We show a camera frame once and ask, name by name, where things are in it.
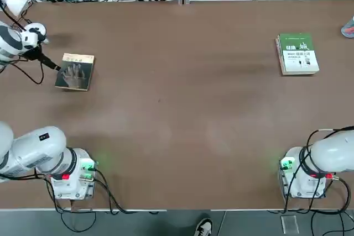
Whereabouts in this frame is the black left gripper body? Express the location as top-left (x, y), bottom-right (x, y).
top-left (26, 43), bottom-right (46, 62)

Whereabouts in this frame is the dark book with hand cover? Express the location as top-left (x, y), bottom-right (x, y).
top-left (54, 53), bottom-right (96, 92)

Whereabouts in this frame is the green and white book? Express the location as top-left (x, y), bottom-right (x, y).
top-left (274, 33), bottom-right (320, 76)

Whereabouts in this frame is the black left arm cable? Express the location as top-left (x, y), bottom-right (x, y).
top-left (0, 0), bottom-right (166, 233)

